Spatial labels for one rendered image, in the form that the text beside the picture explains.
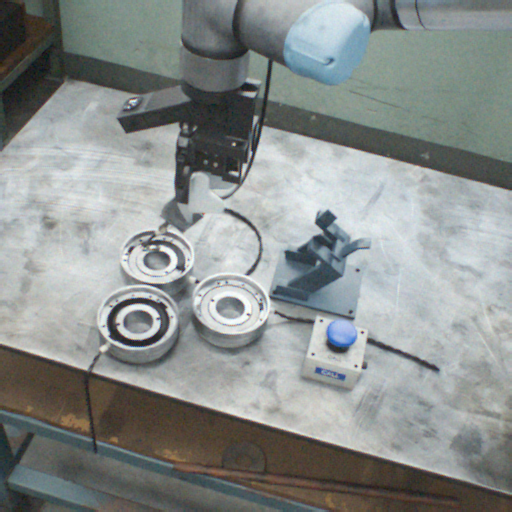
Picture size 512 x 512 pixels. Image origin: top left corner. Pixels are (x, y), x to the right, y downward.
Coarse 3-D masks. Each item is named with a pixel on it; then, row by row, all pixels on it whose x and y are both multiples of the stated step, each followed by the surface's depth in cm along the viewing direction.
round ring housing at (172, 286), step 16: (128, 240) 93; (144, 240) 95; (176, 240) 95; (128, 256) 92; (144, 256) 93; (160, 256) 95; (192, 256) 92; (128, 272) 89; (144, 272) 91; (160, 272) 91; (192, 272) 93; (160, 288) 89; (176, 288) 90
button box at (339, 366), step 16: (320, 320) 86; (320, 336) 85; (320, 352) 83; (336, 352) 83; (352, 352) 83; (304, 368) 84; (320, 368) 83; (336, 368) 82; (352, 368) 82; (336, 384) 85; (352, 384) 84
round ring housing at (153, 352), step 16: (128, 288) 87; (144, 288) 87; (112, 304) 86; (128, 320) 87; (144, 320) 88; (160, 320) 85; (176, 320) 85; (128, 336) 83; (144, 336) 83; (176, 336) 85; (112, 352) 82; (128, 352) 81; (144, 352) 81; (160, 352) 83
